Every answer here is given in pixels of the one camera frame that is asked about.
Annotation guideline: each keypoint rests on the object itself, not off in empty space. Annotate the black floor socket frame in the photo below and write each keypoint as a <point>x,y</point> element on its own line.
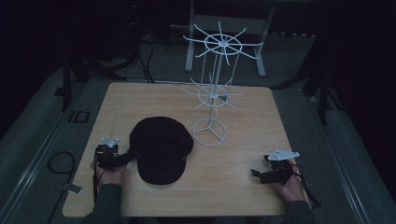
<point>79,116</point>

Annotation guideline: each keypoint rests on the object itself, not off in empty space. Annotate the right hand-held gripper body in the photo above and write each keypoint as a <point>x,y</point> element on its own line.
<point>278,169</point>

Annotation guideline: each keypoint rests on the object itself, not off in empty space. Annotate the black tripod stand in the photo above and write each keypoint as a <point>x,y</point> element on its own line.
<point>320,87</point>
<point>74,65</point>

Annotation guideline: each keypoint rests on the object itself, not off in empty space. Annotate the person's left hand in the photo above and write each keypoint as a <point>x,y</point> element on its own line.
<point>109,176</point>

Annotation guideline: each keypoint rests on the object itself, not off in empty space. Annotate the person's right hand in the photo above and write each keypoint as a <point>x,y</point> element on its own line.
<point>291,186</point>

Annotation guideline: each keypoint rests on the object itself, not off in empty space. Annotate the black cap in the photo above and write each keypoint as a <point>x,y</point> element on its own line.
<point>161,150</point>

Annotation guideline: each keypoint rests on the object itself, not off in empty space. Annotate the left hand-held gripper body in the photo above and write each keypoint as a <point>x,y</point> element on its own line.
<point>107,153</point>

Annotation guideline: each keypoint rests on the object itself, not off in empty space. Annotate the grey metal stand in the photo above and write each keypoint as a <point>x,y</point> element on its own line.
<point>227,28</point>

